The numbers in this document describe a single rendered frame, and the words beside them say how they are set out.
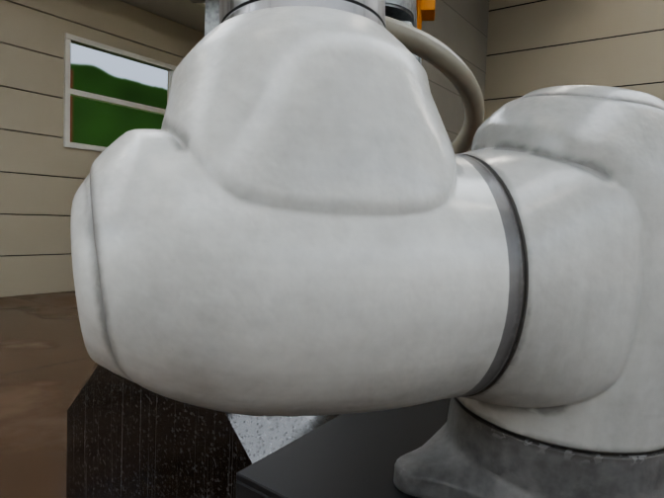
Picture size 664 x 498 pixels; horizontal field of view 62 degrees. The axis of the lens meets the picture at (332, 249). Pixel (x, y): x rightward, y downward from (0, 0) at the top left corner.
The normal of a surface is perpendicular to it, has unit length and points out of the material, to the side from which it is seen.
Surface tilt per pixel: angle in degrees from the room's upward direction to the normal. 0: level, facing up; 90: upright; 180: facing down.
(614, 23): 90
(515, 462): 88
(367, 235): 71
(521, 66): 90
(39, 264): 90
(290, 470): 5
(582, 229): 81
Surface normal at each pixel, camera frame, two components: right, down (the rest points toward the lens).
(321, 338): 0.25, 0.36
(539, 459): -0.51, 0.00
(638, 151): 0.15, -0.29
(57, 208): 0.81, 0.06
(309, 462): 0.05, -0.99
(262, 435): -0.01, -0.46
